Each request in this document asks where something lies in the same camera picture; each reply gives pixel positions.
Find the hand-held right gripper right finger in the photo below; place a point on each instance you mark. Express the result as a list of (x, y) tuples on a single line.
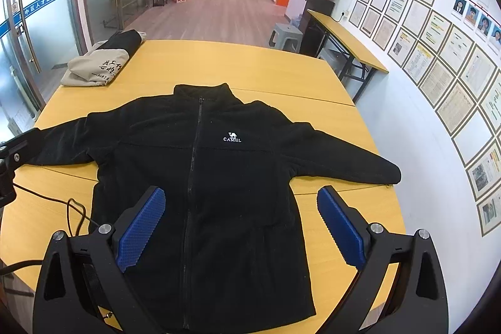
[(340, 232)]

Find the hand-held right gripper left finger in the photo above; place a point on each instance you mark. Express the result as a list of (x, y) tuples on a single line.
[(143, 228)]

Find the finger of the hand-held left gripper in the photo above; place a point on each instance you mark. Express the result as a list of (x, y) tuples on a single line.
[(6, 189), (15, 148)]

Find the black fleece zip jacket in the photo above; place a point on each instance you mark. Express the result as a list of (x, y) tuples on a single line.
[(235, 201)]

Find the folded beige printed shirt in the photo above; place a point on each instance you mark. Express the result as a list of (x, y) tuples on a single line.
[(98, 64)]

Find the frosted glass door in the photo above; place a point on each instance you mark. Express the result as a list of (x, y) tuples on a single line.
[(43, 25)]

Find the folded black garment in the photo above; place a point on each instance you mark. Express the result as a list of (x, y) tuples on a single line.
[(125, 40)]

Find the long wooden folding table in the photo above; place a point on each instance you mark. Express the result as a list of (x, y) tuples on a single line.
[(344, 36)]

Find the green plant in black planter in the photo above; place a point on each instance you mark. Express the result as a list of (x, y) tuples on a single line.
[(315, 28)]

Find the grey plastic stool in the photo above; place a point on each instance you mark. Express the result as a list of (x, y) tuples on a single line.
[(285, 30)]

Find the portrait photo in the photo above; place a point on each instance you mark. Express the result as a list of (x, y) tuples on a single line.
[(459, 6), (471, 16), (484, 27), (496, 38)]

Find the wall of framed paper notices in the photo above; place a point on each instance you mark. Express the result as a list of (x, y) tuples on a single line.
[(446, 83)]

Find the white wall socket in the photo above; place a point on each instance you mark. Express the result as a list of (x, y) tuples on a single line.
[(345, 15)]

